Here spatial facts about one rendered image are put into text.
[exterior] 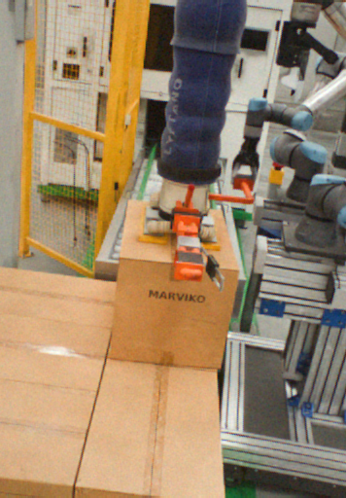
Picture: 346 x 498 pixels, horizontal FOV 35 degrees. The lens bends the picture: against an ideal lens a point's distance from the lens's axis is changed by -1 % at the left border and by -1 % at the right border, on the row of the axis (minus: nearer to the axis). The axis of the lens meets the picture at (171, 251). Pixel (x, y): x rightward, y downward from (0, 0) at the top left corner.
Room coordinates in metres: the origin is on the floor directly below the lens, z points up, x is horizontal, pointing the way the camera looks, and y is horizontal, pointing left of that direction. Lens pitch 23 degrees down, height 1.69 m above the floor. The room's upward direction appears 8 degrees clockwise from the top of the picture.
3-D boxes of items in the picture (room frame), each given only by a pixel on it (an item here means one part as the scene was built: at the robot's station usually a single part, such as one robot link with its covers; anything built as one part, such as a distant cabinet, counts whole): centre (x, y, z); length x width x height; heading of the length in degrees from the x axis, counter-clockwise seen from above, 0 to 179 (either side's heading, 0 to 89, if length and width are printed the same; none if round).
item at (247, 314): (2.93, -0.50, 0.50); 0.07 x 0.07 x 1.00; 1
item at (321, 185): (1.82, -0.49, 1.20); 0.13 x 0.12 x 0.14; 22
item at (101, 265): (2.35, -0.01, 0.58); 0.70 x 0.03 x 0.06; 91
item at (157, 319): (1.97, -0.01, 0.74); 0.60 x 0.40 x 0.40; 4
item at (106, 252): (3.51, 0.33, 0.50); 2.31 x 0.05 x 0.19; 1
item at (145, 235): (1.98, 0.08, 0.97); 0.34 x 0.10 x 0.05; 4
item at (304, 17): (1.59, -0.26, 1.74); 0.08 x 0.08 x 0.05
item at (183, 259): (1.38, -0.05, 1.07); 0.08 x 0.07 x 0.05; 4
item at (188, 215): (1.73, -0.03, 1.07); 0.10 x 0.08 x 0.06; 94
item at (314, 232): (1.83, -0.49, 1.09); 0.15 x 0.15 x 0.10
